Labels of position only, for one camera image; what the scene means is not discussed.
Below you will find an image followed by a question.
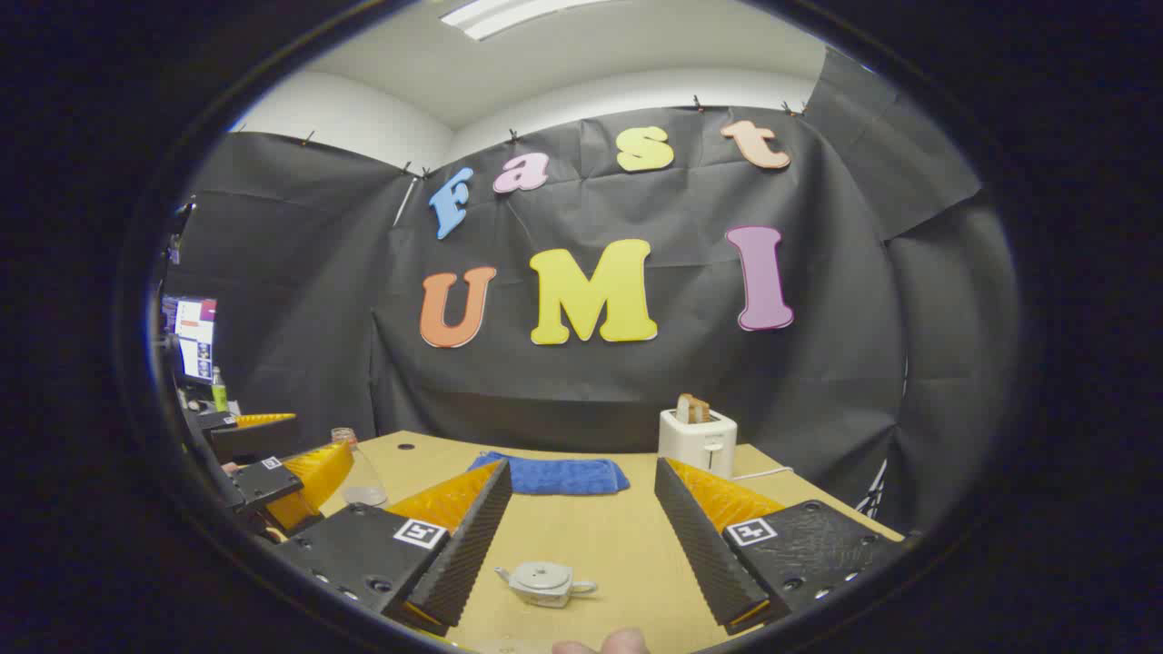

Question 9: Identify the white toaster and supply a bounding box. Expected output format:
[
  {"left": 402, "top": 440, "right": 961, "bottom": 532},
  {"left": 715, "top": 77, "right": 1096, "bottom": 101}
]
[{"left": 658, "top": 409, "right": 739, "bottom": 481}]

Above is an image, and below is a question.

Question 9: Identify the computer monitor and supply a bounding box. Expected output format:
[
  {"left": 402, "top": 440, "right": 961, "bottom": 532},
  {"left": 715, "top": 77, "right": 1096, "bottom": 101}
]
[{"left": 162, "top": 295, "right": 219, "bottom": 382}]

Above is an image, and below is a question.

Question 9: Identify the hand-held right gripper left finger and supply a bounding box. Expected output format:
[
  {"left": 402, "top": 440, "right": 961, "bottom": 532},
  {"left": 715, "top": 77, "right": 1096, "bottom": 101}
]
[{"left": 273, "top": 459, "right": 514, "bottom": 637}]

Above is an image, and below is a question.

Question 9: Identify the black backdrop cloth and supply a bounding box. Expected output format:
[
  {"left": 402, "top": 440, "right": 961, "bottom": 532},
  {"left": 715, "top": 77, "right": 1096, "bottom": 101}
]
[{"left": 164, "top": 45, "right": 1019, "bottom": 537}]

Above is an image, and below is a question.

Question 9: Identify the clear plastic water bottle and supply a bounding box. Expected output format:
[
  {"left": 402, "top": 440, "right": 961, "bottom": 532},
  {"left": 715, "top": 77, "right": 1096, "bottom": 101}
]
[{"left": 330, "top": 427, "right": 390, "bottom": 508}]

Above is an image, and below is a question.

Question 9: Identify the ceiling light panel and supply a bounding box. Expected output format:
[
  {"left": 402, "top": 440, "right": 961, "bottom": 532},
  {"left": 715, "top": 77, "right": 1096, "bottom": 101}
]
[{"left": 441, "top": 0, "right": 619, "bottom": 42}]

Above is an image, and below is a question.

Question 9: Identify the white ceramic teacup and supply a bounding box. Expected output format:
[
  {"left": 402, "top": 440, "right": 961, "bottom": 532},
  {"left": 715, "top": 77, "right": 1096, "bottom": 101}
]
[{"left": 495, "top": 560, "right": 599, "bottom": 609}]

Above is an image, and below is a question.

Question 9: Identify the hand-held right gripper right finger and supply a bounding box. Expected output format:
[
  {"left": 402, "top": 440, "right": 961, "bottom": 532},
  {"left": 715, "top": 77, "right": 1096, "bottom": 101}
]
[{"left": 654, "top": 457, "right": 905, "bottom": 637}]

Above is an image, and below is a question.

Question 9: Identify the blue folded towel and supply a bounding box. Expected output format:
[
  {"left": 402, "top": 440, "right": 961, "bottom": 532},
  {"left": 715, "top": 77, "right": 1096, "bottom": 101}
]
[{"left": 468, "top": 451, "right": 631, "bottom": 497}]

